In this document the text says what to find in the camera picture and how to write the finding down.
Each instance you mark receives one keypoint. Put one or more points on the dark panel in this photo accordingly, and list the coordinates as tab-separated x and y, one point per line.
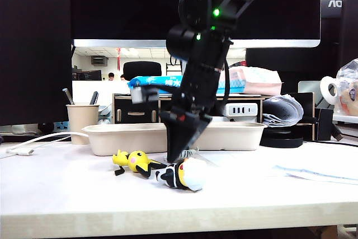
349	26

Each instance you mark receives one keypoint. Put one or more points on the blue wet wipes pack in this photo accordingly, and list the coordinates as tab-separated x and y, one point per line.
151	80

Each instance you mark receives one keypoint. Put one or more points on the white office partition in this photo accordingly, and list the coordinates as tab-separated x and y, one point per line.
89	90

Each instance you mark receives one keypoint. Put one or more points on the masked yellow black white doll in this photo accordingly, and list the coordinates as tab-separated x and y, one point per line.
179	176

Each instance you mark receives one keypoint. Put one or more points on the white paper sheets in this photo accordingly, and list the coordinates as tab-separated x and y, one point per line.
321	173

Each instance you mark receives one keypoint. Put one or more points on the white USB charging hub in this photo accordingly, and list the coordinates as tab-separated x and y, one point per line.
243	109

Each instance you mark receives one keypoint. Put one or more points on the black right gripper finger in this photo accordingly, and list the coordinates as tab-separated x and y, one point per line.
200	127
176	135

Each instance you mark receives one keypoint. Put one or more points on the clear plastic bag with contents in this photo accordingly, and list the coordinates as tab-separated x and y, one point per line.
348	93

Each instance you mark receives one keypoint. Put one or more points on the black AOC monitor back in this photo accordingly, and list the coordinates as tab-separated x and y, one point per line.
330	12

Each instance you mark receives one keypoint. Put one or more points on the black round disc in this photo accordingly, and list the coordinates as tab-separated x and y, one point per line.
279	141

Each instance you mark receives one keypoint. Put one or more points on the black pen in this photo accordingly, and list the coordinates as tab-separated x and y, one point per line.
94	98

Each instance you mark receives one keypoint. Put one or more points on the white tape roll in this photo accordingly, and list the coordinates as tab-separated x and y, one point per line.
325	93

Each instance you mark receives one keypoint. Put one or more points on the white desk riser shelf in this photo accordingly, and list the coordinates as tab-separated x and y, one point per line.
346	118

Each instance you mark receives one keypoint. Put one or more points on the ceiling air conditioner unit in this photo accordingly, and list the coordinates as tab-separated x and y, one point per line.
99	60

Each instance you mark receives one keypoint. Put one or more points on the pink tissue pack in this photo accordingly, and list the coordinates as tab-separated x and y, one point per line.
251	82

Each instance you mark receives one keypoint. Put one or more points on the grey striped cat doll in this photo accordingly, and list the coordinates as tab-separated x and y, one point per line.
188	153

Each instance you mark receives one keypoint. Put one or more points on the person in background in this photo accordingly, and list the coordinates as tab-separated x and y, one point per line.
123	77
111	76

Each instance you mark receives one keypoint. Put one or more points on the background desk monitors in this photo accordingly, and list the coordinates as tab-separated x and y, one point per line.
89	75

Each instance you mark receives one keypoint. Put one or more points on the large silver-bezel computer monitor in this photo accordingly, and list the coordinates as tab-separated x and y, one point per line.
112	6

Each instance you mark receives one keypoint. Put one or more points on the beige paper pulp box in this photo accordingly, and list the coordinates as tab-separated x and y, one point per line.
126	141
237	138

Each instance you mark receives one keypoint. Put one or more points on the black office chair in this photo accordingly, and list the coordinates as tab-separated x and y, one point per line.
142	71

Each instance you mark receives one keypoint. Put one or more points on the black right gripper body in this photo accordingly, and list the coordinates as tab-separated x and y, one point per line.
198	88

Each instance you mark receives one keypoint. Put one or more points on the rolled printed papers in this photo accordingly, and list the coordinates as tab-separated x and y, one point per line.
282	110

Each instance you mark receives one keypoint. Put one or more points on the black box with white lettering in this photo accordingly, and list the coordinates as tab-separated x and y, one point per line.
323	124

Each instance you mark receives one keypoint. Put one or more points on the silver-tipped pen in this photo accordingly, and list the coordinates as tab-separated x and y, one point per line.
68	97

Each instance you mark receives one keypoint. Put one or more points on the grey metallic desk object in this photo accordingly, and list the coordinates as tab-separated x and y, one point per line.
104	111

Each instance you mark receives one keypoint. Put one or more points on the red hanging ornament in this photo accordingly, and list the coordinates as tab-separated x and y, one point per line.
119	57

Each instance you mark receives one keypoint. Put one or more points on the black wooden desk organizer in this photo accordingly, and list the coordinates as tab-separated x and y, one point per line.
137	110

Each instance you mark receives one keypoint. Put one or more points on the yellow pichu doll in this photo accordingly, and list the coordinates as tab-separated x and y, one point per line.
138	160

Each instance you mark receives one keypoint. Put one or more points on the black monitor with dark stand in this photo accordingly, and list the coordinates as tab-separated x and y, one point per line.
33	54

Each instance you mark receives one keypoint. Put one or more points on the beige paper cup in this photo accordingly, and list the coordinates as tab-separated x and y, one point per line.
81	124

